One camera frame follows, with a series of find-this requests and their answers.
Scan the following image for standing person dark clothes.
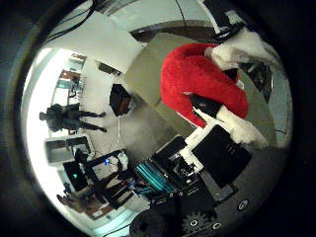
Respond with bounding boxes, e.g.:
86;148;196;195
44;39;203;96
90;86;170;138
39;102;108;133

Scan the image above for white plastic bin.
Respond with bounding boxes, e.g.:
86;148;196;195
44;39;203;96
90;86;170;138
43;134;96;166

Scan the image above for red plush strawberry white dots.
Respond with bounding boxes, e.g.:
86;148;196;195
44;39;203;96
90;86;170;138
159;42;250;128

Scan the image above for black monitor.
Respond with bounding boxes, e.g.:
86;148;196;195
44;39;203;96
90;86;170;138
63;160;90;192

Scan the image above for black cable bundle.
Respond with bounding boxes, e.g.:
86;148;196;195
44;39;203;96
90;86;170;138
42;0;100;45

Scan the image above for black chair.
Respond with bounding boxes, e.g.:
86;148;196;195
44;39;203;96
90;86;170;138
109;83;132;117

